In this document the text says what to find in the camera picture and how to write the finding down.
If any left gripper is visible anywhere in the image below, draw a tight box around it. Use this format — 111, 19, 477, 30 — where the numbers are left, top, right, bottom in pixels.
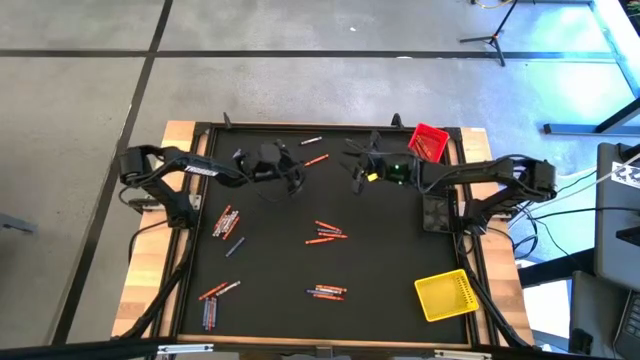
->
233, 141, 311, 197

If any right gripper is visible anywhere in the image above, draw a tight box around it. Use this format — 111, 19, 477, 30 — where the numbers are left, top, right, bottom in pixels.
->
343, 129, 427, 196

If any red plastic basket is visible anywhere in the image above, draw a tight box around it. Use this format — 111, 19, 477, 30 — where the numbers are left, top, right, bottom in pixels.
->
407, 122, 451, 165

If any left upper battery pile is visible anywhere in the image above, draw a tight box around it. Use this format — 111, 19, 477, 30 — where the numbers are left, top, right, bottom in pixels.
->
213, 204, 233, 232

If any black plastic basket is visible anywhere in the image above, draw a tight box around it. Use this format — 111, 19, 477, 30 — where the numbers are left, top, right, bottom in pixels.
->
422, 192, 459, 234

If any yellow plastic basket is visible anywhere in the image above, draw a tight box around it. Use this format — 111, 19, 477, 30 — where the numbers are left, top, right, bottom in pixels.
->
413, 268, 480, 323

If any black tripod stand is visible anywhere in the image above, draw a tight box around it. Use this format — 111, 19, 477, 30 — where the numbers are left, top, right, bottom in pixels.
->
458, 0, 521, 68

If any black desk leg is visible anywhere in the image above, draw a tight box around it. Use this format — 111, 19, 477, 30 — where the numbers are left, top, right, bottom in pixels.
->
542, 96, 640, 137

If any gray cabinet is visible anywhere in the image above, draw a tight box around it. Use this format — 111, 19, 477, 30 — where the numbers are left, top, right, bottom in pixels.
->
593, 141, 640, 292

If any printed marker paper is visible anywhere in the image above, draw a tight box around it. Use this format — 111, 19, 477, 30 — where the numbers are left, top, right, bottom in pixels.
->
610, 160, 640, 191

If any dark laptop keyboard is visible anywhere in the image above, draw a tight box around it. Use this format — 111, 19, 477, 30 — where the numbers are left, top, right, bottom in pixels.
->
613, 289, 640, 360

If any black cable sleeve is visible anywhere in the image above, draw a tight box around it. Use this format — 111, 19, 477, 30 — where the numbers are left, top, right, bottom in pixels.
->
455, 234, 534, 350
117, 219, 197, 342

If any silver mount bracket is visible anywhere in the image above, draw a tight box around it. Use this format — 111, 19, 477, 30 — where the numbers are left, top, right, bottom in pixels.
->
156, 343, 216, 356
432, 349, 494, 360

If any black floor cable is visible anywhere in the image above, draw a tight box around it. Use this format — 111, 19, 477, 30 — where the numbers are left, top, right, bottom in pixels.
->
527, 205, 640, 222

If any white cable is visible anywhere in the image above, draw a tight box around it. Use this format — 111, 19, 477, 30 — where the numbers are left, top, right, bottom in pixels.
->
567, 151, 640, 199

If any black mount bar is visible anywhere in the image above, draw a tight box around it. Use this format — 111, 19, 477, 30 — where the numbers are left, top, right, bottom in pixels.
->
0, 338, 176, 360

